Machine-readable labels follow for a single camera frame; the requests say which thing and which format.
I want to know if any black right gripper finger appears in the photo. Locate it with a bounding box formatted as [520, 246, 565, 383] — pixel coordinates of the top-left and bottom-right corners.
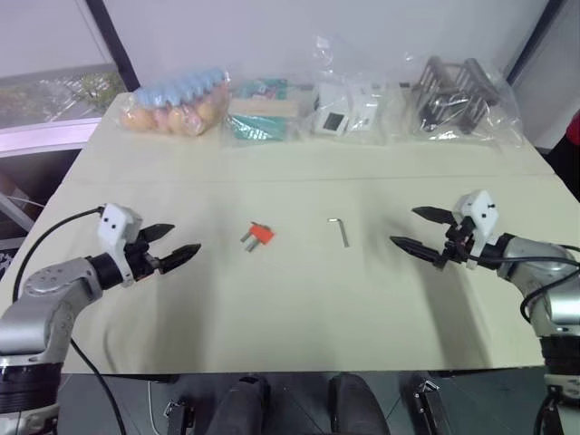
[411, 206, 455, 224]
[389, 235, 444, 268]

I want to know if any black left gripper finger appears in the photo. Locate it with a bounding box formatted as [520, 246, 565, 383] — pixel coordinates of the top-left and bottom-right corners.
[138, 223, 177, 244]
[158, 243, 202, 274]

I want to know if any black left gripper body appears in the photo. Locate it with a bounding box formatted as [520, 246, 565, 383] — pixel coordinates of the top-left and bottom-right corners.
[124, 239, 164, 280]

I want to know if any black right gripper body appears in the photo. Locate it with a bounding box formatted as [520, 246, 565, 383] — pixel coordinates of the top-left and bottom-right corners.
[440, 217, 476, 269]

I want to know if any silver hex key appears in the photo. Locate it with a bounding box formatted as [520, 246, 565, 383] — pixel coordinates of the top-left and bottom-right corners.
[327, 217, 352, 248]

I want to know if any orange-red block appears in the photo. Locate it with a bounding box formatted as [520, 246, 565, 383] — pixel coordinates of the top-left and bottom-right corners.
[246, 221, 276, 245]

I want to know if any orange egg tray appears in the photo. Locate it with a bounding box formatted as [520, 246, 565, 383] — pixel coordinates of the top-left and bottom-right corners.
[121, 90, 227, 136]

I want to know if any dark metal rack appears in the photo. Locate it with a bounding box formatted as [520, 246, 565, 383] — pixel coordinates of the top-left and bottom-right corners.
[409, 55, 500, 136]

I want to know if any clear plastic bag of eggs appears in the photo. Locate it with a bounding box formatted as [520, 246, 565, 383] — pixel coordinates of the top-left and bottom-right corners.
[118, 66, 233, 138]

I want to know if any clear bag with dark rack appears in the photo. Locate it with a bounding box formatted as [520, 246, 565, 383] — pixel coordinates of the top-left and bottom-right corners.
[397, 51, 527, 150]

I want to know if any white cardboard box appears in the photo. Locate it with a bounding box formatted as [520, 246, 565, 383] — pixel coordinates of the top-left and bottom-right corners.
[348, 84, 381, 133]

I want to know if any green striped packet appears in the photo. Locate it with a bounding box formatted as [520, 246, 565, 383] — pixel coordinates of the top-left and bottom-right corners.
[225, 114, 290, 142]

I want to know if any blue egg tray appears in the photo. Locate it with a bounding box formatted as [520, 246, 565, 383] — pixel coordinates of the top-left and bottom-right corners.
[134, 67, 228, 109]

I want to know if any bag of white devices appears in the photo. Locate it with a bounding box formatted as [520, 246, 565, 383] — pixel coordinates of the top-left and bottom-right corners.
[311, 82, 353, 136]

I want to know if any clear bag with green packets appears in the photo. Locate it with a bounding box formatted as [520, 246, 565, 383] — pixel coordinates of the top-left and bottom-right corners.
[220, 73, 314, 150]

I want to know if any clear bag with white boxes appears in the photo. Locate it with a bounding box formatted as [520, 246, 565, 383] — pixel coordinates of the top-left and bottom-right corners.
[297, 33, 401, 147]

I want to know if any dark rounded shape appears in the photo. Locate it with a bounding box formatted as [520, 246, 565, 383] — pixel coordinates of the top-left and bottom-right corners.
[327, 372, 390, 435]
[209, 374, 274, 435]

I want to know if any wooden block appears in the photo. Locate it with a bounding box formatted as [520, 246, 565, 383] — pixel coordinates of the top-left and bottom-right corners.
[229, 98, 301, 119]

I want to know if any green and red packet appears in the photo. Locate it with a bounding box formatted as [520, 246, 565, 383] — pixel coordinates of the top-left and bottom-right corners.
[234, 78, 290, 102]

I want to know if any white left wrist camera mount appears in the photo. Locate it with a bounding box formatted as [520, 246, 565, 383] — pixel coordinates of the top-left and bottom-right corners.
[97, 203, 144, 286]

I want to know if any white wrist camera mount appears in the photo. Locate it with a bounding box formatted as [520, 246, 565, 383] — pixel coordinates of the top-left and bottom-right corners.
[97, 203, 144, 286]
[452, 189, 500, 269]

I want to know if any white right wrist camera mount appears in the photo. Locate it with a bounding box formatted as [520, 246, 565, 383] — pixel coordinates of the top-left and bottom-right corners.
[452, 189, 500, 269]

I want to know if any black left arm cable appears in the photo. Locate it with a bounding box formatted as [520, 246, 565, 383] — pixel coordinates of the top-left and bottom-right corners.
[12, 207, 127, 435]

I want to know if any thin white wire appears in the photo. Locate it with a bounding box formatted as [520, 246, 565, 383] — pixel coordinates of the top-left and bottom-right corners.
[146, 379, 160, 435]

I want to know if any black table bracket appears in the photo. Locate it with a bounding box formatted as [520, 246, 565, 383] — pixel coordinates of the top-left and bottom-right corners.
[409, 377, 449, 435]
[161, 397, 192, 435]

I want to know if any dark window frame post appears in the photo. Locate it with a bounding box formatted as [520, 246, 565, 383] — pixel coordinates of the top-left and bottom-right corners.
[84, 0, 142, 92]

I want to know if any dark wall pillar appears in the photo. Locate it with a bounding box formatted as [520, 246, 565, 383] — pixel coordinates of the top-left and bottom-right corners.
[504, 0, 553, 86]

